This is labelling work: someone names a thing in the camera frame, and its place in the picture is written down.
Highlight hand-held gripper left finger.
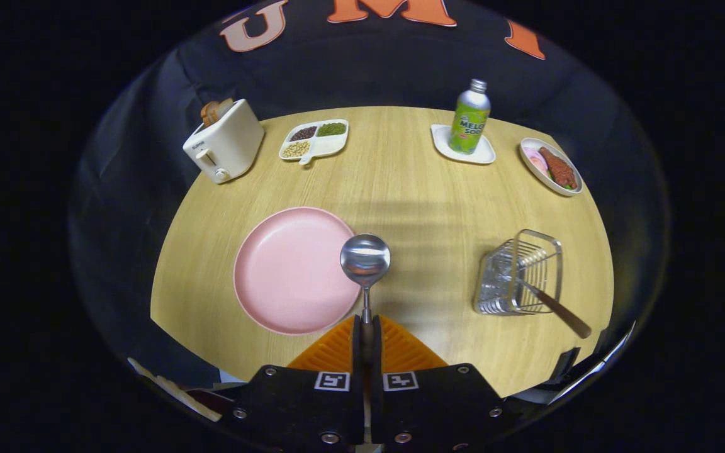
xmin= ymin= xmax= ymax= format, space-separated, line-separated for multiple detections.
xmin=229 ymin=315 xmax=367 ymax=450

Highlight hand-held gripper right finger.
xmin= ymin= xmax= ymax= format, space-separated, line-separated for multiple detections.
xmin=369 ymin=315 xmax=519 ymax=450

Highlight metal fork brown handle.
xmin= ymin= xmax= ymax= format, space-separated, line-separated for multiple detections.
xmin=517 ymin=277 xmax=592 ymax=340

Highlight metal spoon brown handle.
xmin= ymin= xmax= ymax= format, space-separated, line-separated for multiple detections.
xmin=340 ymin=234 xmax=391 ymax=345

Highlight cream and red object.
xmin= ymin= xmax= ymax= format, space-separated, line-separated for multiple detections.
xmin=127 ymin=357 xmax=223 ymax=423

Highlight pink plate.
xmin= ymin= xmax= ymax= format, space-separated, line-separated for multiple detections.
xmin=233 ymin=207 xmax=363 ymax=335

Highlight white round food plate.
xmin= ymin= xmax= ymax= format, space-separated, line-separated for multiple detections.
xmin=519 ymin=137 xmax=584 ymax=197

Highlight white divided bean dish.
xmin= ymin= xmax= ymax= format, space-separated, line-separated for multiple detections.
xmin=278 ymin=119 xmax=350 ymax=165

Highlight pink ham slices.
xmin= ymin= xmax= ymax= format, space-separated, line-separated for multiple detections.
xmin=523 ymin=148 xmax=550 ymax=178

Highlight red meat piece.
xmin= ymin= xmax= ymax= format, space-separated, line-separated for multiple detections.
xmin=539 ymin=147 xmax=578 ymax=189

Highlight white square coaster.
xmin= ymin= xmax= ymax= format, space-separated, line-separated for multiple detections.
xmin=430 ymin=124 xmax=497 ymax=165

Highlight cream toaster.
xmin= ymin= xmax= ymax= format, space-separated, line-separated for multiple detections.
xmin=183 ymin=99 xmax=266 ymax=184

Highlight green soda bottle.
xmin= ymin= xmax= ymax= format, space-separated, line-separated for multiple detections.
xmin=448 ymin=79 xmax=492 ymax=155

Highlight toasted bread slices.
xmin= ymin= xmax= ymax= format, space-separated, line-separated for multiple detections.
xmin=200 ymin=98 xmax=235 ymax=125

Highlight metal wire basket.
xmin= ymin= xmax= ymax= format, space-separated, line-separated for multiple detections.
xmin=473 ymin=229 xmax=563 ymax=315

